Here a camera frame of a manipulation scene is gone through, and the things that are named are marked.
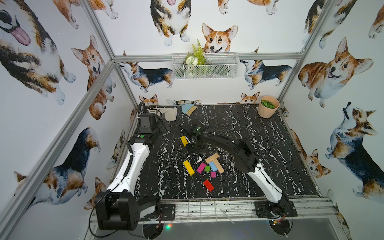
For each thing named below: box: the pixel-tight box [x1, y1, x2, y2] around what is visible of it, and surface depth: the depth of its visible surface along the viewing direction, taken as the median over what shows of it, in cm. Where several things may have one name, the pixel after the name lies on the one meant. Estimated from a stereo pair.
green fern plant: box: [184, 39, 207, 79], surface depth 85 cm
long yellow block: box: [183, 160, 195, 176], surface depth 90 cm
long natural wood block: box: [205, 152, 220, 164], surface depth 94 cm
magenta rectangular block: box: [196, 162, 207, 174], surface depth 90 cm
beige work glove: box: [146, 107, 178, 122], surface depth 120 cm
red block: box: [203, 179, 215, 192], surface depth 84 cm
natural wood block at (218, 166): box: [212, 158, 225, 174], surface depth 90 cm
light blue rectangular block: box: [209, 161, 218, 172], surface depth 90 cm
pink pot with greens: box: [257, 95, 280, 119], surface depth 109 cm
